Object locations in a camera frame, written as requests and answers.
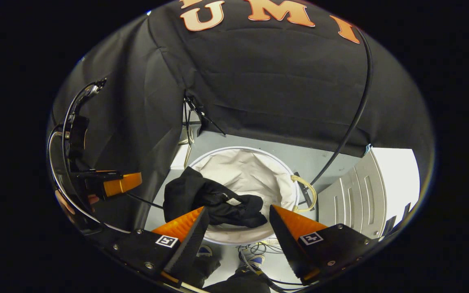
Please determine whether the black backdrop cloth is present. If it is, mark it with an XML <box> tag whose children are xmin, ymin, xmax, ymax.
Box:
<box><xmin>48</xmin><ymin>0</ymin><xmax>436</xmax><ymax>232</ymax></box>

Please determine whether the grey ribbed panel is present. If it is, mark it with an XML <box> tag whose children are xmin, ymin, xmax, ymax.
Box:
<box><xmin>317</xmin><ymin>150</ymin><xmax>388</xmax><ymax>241</ymax></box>

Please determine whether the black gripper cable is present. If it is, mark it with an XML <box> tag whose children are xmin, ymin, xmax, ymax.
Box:
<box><xmin>61</xmin><ymin>79</ymin><xmax>108</xmax><ymax>179</ymax></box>

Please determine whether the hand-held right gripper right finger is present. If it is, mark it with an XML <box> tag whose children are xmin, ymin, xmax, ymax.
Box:
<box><xmin>269</xmin><ymin>204</ymin><xmax>381</xmax><ymax>285</ymax></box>

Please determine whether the person's right shoe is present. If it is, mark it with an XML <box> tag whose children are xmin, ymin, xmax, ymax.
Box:
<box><xmin>239</xmin><ymin>251</ymin><xmax>266</xmax><ymax>270</ymax></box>

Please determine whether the white round laundry hamper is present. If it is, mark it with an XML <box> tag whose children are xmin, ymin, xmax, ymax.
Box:
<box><xmin>187</xmin><ymin>146</ymin><xmax>318</xmax><ymax>247</ymax></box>

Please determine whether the black clothes rack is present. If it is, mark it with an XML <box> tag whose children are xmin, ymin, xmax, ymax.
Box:
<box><xmin>298</xmin><ymin>26</ymin><xmax>375</xmax><ymax>210</ymax></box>

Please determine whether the person's left leg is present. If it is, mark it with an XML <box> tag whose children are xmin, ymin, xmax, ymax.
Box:
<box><xmin>184</xmin><ymin>256</ymin><xmax>221</xmax><ymax>289</ymax></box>

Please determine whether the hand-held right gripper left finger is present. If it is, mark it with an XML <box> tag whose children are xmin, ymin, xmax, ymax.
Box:
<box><xmin>94</xmin><ymin>206</ymin><xmax>210</xmax><ymax>287</ymax></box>

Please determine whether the tangle of floor cables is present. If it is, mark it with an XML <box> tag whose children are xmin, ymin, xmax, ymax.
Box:
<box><xmin>236</xmin><ymin>241</ymin><xmax>286</xmax><ymax>257</ymax></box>

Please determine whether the black jacket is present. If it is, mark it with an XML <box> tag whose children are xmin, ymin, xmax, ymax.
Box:
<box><xmin>163</xmin><ymin>166</ymin><xmax>268</xmax><ymax>229</ymax></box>

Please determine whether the black metal stand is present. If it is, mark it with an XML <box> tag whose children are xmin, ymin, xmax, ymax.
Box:
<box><xmin>183</xmin><ymin>94</ymin><xmax>227</xmax><ymax>168</ymax></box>

